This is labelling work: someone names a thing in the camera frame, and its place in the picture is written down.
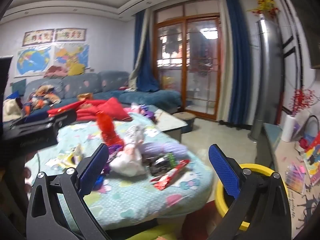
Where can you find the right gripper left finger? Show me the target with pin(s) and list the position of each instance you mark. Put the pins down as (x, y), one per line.
(45, 218)

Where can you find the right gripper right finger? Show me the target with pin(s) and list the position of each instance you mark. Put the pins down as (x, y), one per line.
(225, 169)

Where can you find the yellow rimmed black trash bin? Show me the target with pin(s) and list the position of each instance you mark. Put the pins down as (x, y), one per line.
(225, 199)

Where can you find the red plastic bag trash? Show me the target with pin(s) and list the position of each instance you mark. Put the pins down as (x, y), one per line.
(107, 128)

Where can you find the white plastic bag trash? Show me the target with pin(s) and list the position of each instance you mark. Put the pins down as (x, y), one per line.
(128, 162)

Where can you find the red snack wrapper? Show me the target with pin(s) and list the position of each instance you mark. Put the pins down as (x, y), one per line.
(165, 180)

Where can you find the bead organizer box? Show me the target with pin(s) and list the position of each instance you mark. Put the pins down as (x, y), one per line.
(295, 178)

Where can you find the tv cabinet counter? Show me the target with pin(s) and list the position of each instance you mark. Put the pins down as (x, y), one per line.
(292, 150)

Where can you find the light blue cartoon blanket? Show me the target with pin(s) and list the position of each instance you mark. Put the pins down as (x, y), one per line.
(125, 201)

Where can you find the red clothing pile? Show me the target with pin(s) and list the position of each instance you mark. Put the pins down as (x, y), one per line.
(86, 110)

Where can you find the blue grey sofa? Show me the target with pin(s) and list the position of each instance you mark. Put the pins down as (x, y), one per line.
(104, 85)

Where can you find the world map poster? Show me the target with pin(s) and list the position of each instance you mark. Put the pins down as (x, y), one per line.
(33, 61)

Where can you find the white ribbed vase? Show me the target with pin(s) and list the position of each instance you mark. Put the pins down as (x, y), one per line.
(288, 128)

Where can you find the colourful girl painting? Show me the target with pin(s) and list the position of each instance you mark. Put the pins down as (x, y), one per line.
(311, 157)

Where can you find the china map poster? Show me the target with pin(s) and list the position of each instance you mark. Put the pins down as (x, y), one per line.
(65, 54)

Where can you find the calligraphy scroll left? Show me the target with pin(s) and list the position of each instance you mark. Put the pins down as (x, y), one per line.
(38, 37)

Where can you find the calligraphy scroll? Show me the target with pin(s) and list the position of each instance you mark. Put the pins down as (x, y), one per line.
(70, 34)
(38, 37)

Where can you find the blue right curtain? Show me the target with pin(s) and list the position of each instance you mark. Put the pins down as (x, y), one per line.
(241, 89)

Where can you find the blue curtain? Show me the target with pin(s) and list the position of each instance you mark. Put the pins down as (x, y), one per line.
(241, 89)
(142, 78)

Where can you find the calligraphy scroll right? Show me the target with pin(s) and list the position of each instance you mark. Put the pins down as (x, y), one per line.
(70, 34)

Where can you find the silver tower air conditioner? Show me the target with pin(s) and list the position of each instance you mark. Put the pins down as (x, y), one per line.
(271, 76)

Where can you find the red berry branches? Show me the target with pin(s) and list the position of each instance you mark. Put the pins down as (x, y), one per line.
(302, 99)

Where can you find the round blue stool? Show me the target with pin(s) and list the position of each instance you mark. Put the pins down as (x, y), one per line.
(188, 118)

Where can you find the purple clothing on table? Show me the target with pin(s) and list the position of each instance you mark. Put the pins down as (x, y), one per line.
(142, 110)

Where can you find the white top coffee table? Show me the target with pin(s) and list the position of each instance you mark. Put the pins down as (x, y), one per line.
(167, 123)

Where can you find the blue left curtain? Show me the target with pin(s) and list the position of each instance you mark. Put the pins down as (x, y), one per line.
(142, 78)

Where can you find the wooden glass sliding door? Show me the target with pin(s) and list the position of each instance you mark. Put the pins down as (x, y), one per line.
(187, 54)

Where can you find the yellow red flowers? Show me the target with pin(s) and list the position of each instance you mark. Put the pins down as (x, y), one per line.
(265, 7)

